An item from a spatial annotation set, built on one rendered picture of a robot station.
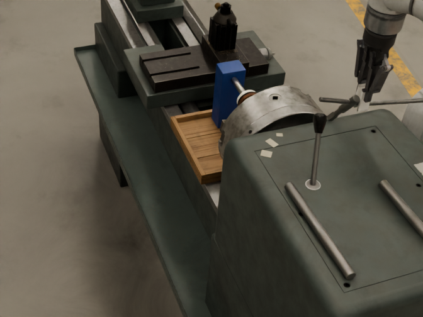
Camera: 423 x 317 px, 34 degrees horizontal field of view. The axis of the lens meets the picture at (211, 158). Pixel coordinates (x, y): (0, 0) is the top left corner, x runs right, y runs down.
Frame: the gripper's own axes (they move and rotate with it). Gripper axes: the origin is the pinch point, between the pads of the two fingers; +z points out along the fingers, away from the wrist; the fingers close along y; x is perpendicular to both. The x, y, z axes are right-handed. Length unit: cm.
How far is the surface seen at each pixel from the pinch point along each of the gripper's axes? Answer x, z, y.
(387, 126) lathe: -7.9, 9.2, -2.8
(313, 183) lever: 21.0, 8.4, -16.8
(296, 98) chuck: 8.0, 11.4, 17.4
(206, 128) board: 20, 46, 51
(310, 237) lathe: 29.1, 9.1, -31.0
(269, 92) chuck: 14.4, 11.2, 21.8
